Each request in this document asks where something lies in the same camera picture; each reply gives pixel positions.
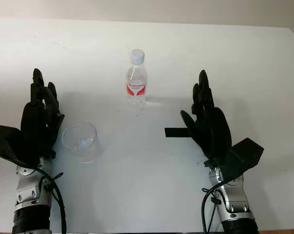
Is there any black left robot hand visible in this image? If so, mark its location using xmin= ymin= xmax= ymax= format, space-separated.
xmin=20 ymin=68 xmax=65 ymax=160

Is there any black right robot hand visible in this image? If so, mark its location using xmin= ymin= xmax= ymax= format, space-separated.
xmin=180 ymin=69 xmax=233 ymax=162

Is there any clear water bottle red label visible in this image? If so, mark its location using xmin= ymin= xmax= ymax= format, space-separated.
xmin=125 ymin=48 xmax=148 ymax=106

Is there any black tape strip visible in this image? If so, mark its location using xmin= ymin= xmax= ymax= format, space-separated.
xmin=164 ymin=126 xmax=191 ymax=138

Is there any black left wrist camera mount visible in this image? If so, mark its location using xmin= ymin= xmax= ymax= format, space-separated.
xmin=0 ymin=125 xmax=40 ymax=169

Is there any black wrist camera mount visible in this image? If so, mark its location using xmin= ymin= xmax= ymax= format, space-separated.
xmin=219 ymin=137 xmax=265 ymax=183
xmin=0 ymin=125 xmax=40 ymax=169

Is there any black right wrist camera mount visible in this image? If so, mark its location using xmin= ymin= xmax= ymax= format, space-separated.
xmin=219 ymin=137 xmax=265 ymax=183

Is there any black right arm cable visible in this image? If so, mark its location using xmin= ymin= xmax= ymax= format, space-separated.
xmin=201 ymin=179 xmax=226 ymax=234

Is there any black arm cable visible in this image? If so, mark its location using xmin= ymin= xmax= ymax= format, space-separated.
xmin=201 ymin=179 xmax=226 ymax=234
xmin=37 ymin=166 xmax=68 ymax=234

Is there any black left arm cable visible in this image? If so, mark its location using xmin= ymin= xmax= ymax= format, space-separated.
xmin=37 ymin=166 xmax=68 ymax=234

